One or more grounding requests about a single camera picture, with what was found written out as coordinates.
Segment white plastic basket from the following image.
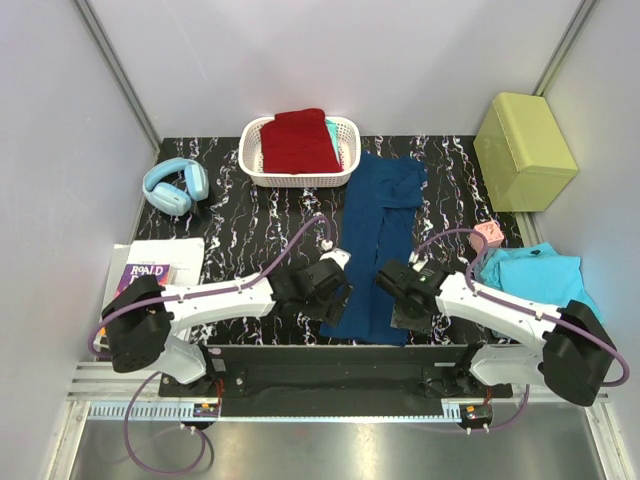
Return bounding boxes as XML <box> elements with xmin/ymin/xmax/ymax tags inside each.
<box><xmin>238</xmin><ymin>114</ymin><xmax>361</xmax><ymax>188</ymax></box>

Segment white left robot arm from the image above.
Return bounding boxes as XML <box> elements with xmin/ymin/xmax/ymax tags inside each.
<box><xmin>101</xmin><ymin>250</ymin><xmax>352</xmax><ymax>396</ymax></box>

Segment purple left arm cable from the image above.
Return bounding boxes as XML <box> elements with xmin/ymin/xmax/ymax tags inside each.
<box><xmin>87</xmin><ymin>215</ymin><xmax>339</xmax><ymax>474</ymax></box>

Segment folded teal t shirt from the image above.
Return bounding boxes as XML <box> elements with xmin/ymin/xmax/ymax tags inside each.
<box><xmin>325</xmin><ymin>118</ymin><xmax>342</xmax><ymax>166</ymax></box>

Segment navy blue t shirt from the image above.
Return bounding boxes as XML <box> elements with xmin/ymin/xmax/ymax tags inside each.
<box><xmin>320</xmin><ymin>152</ymin><xmax>427</xmax><ymax>346</ymax></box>

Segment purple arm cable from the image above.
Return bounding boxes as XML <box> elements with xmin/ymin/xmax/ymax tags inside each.
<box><xmin>409</xmin><ymin>228</ymin><xmax>631</xmax><ymax>435</ymax></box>
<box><xmin>87</xmin><ymin>215</ymin><xmax>339</xmax><ymax>474</ymax></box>

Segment folded red t shirt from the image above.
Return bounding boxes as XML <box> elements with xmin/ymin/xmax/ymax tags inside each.
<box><xmin>260</xmin><ymin>108</ymin><xmax>342</xmax><ymax>175</ymax></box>

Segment pink cube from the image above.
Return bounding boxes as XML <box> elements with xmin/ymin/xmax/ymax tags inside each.
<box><xmin>468</xmin><ymin>220</ymin><xmax>505</xmax><ymax>253</ymax></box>

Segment cyan t shirt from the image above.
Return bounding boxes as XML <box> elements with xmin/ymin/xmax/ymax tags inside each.
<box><xmin>474</xmin><ymin>243</ymin><xmax>603</xmax><ymax>322</ymax></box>

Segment yellow-green box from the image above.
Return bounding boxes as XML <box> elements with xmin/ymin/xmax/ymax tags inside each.
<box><xmin>474</xmin><ymin>92</ymin><xmax>579</xmax><ymax>213</ymax></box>

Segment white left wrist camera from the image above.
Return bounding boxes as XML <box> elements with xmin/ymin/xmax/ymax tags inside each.
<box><xmin>320</xmin><ymin>240</ymin><xmax>351</xmax><ymax>270</ymax></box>

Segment light blue headphones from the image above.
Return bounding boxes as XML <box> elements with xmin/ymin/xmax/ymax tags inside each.
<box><xmin>142</xmin><ymin>157</ymin><xmax>210</xmax><ymax>216</ymax></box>

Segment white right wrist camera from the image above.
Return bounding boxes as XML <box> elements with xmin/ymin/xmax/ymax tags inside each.
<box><xmin>409</xmin><ymin>252</ymin><xmax>427</xmax><ymax>272</ymax></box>

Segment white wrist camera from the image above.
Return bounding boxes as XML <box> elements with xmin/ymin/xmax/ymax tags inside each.
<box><xmin>320</xmin><ymin>240</ymin><xmax>351</xmax><ymax>270</ymax></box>
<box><xmin>409</xmin><ymin>252</ymin><xmax>427</xmax><ymax>272</ymax></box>

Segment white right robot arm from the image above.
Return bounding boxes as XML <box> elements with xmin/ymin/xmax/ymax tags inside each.
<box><xmin>376</xmin><ymin>260</ymin><xmax>616</xmax><ymax>407</ymax></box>

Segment Roald Dahl book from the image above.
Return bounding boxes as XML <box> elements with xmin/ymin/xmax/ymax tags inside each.
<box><xmin>93</xmin><ymin>263</ymin><xmax>172</xmax><ymax>354</ymax></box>

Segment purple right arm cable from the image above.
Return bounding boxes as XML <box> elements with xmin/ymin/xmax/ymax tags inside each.
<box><xmin>409</xmin><ymin>228</ymin><xmax>631</xmax><ymax>435</ymax></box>

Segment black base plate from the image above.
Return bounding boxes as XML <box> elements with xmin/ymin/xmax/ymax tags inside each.
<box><xmin>159</xmin><ymin>344</ymin><xmax>514</xmax><ymax>401</ymax></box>

